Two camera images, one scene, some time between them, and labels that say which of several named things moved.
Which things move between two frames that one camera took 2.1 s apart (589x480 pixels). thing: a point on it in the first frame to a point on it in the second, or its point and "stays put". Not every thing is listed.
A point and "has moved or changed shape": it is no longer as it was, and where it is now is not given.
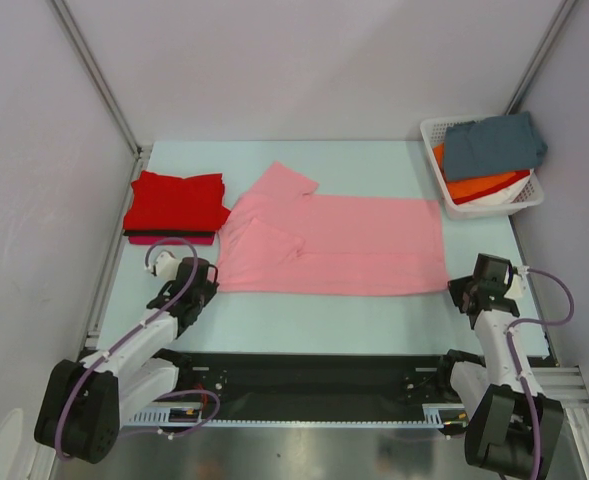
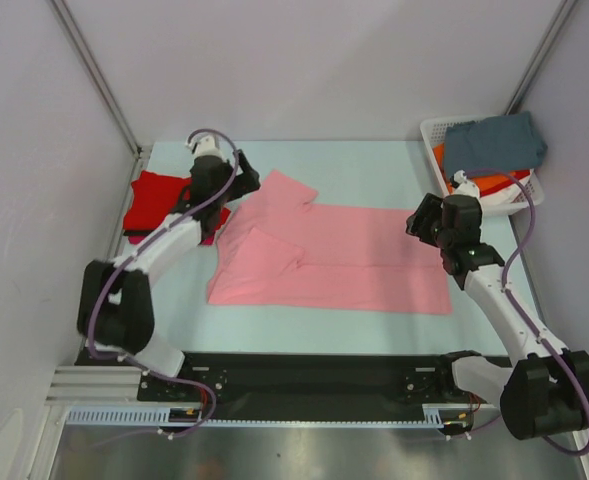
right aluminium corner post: (541, 58) stays put
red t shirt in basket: (516, 177) stays put
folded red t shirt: (165, 202) stays put
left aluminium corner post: (78, 39) stays put
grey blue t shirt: (494, 145) stays put
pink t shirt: (279, 239) has moved or changed shape
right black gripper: (460, 293) to (421, 220)
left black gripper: (209, 290) to (244, 183)
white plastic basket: (531, 195) stays put
